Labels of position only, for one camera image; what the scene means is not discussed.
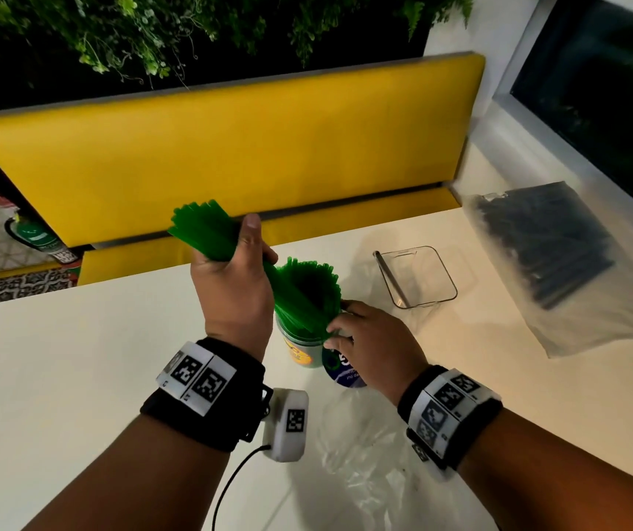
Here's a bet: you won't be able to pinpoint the bag of black straws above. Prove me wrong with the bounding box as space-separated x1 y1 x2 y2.
462 180 633 359

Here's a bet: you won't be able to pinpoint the person's right forearm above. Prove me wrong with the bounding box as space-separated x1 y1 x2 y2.
458 408 633 531

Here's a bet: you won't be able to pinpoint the black wristband with markers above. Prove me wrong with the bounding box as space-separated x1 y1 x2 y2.
140 337 274 453
397 365 504 477

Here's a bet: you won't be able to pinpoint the bunch of green straws standing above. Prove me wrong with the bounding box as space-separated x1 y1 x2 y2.
275 257 344 342

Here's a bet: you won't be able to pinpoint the clear plastic rectangular container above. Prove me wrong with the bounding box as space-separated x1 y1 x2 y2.
372 246 459 310

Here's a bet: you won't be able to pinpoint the green round sign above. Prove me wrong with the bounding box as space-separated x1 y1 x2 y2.
5 214 80 266

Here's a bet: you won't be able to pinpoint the dark window with white frame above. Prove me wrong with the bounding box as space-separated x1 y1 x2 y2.
493 0 633 230

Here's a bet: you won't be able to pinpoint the black left wristband with markers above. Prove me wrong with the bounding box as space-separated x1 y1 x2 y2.
140 337 274 453

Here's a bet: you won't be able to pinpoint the person's right hand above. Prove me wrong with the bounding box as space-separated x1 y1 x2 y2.
323 300 431 406

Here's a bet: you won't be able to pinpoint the clear empty plastic bag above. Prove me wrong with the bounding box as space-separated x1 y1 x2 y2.
315 386 497 531

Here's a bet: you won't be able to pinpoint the green and yellow cup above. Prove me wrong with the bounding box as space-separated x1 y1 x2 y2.
275 314 326 369

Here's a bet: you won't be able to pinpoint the blue round lid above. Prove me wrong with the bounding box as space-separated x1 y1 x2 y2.
321 347 368 389

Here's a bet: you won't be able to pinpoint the yellow bench seat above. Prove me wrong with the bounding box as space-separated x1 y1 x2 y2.
77 186 461 287

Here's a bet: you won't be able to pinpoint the black cable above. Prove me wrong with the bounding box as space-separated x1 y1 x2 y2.
211 444 272 531

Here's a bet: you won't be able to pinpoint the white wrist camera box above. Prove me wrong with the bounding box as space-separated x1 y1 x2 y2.
262 387 310 464

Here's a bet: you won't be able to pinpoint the handful of green straws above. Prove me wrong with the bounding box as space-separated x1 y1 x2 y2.
167 199 335 339

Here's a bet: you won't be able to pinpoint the person's left forearm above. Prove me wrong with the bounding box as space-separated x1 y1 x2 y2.
22 413 231 531

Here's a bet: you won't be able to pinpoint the green hanging plants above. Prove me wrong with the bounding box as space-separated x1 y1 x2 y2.
0 0 475 88

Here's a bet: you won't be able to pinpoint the yellow bench backrest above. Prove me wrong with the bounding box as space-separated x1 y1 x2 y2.
0 52 486 250

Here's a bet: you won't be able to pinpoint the person's left hand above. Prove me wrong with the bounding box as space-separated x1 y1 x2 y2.
191 214 279 361

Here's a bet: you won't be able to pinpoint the black right wristband with markers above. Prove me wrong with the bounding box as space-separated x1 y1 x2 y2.
397 365 504 477

